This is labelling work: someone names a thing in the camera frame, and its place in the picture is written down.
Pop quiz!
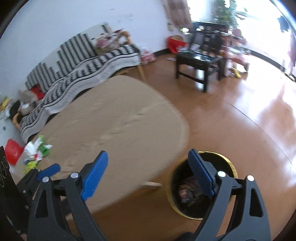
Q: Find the black gold-rimmed trash bin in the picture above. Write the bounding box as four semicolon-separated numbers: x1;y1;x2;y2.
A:
166;151;238;220

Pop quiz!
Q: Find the green snack bag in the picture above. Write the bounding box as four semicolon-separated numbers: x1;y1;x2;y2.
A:
24;160;38;174

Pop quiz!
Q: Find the red pig-shaped plastic toy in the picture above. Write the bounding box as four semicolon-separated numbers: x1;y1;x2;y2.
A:
4;138;24;166

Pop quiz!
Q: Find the white side cabinet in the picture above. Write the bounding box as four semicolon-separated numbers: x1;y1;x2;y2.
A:
0;92;24;149

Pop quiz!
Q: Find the brown plush toy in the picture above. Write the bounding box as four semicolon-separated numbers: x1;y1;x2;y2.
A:
18;90;39;115

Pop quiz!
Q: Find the black white striped sofa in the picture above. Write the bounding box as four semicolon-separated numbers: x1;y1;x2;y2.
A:
20;23;140;142

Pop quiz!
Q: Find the pink floral cushion pile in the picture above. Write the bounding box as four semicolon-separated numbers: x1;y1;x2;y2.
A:
95;29;123;55

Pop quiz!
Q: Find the black coffee table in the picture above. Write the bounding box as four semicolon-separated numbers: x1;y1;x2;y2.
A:
175;51;222;93

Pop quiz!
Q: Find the red plastic bag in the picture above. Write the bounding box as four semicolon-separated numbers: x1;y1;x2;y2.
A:
166;35;188;54

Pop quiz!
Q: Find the beige patterned curtain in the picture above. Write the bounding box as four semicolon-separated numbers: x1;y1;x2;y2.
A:
164;0;192;29

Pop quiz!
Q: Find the green potted plant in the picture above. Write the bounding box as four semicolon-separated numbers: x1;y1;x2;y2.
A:
210;0;237;28

